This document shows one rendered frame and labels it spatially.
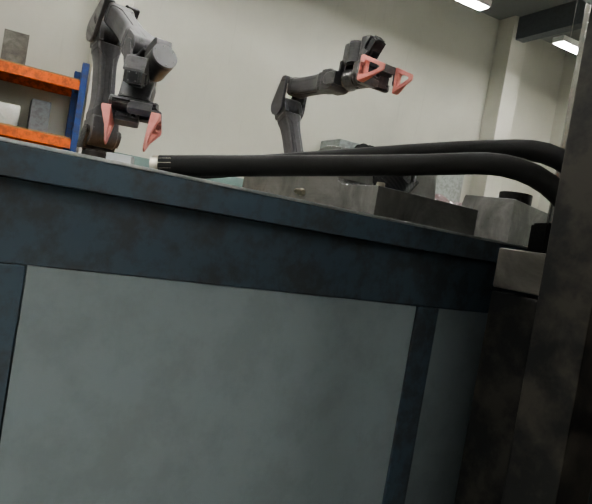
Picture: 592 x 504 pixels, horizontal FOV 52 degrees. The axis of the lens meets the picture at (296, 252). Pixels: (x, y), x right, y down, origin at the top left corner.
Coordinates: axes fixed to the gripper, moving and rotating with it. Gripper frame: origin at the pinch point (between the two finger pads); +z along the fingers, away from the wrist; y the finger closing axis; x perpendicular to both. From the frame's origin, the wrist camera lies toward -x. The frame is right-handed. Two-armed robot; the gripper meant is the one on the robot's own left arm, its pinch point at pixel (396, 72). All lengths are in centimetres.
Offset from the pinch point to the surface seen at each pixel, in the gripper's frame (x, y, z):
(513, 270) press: 43, -25, 63
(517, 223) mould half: 33.1, 15.7, 32.1
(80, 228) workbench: 47, -83, 49
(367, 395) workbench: 66, -36, 50
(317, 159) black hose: 33, -53, 50
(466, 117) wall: -151, 559, -493
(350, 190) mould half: 34, -32, 31
